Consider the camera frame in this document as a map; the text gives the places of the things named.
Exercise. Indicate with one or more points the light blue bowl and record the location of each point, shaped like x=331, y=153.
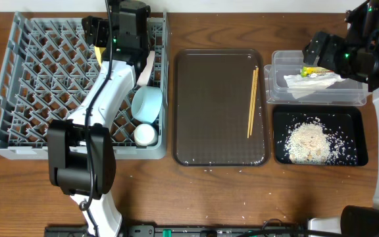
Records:
x=146, y=104

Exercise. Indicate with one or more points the dark brown serving tray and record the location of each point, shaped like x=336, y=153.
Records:
x=212, y=89

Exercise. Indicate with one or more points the spilled rice pile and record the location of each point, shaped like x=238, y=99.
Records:
x=319, y=139

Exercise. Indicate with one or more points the white paper napkin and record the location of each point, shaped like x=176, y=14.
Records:
x=301, y=87

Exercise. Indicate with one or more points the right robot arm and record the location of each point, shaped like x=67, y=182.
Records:
x=364, y=23

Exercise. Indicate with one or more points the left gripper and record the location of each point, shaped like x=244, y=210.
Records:
x=95, y=31

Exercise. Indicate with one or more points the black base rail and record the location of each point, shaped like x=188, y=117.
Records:
x=150, y=231

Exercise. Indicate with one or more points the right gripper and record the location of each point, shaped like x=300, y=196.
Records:
x=328, y=60

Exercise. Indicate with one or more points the clear plastic bin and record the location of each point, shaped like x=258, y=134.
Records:
x=284, y=84

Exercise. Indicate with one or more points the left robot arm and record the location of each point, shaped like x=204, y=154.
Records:
x=80, y=150

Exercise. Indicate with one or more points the yellow plate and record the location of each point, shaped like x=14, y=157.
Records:
x=98, y=53

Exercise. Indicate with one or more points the wooden chopstick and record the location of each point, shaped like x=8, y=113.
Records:
x=254, y=99
x=250, y=104

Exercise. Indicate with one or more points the black waste tray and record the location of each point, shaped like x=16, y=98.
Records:
x=355, y=120

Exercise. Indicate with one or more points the grey plastic dish rack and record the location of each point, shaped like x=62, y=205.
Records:
x=46, y=73

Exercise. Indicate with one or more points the white cup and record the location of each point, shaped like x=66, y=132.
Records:
x=145, y=135

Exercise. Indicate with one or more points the green snack wrapper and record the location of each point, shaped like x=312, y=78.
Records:
x=314, y=71

